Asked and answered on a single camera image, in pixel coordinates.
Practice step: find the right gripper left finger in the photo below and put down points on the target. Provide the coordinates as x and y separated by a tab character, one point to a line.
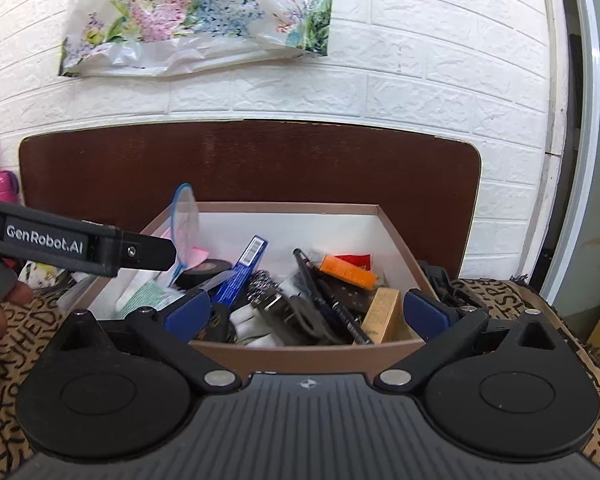
168	333

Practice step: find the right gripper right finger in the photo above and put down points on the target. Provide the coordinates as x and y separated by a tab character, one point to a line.
449	333

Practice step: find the mint green tissue packet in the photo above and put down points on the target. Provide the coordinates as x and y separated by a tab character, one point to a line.
150	295

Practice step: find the black marker pen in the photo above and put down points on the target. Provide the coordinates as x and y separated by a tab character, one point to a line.
323	296

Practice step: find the pink thermos bottle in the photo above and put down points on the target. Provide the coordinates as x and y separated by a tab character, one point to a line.
9	187

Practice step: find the black tape roll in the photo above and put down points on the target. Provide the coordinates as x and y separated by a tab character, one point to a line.
197	275

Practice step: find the tan wooden block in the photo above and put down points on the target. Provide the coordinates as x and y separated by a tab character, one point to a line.
382	316

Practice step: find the blue small carton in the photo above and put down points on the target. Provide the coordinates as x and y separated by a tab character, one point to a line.
243	268

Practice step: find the brown cardboard storage box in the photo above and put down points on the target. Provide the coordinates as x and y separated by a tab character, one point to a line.
225	229

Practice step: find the red plastic packet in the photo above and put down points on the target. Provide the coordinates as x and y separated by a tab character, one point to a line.
360	261

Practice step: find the blue rimmed mesh strainer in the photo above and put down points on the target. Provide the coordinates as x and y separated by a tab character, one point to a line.
183	227

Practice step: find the black metal clip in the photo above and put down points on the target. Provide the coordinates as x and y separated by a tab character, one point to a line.
295	320

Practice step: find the dark brown wooden headboard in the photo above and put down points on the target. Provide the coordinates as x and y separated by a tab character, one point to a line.
125	176

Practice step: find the floral plastic bag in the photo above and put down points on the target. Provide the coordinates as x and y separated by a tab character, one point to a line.
164	38

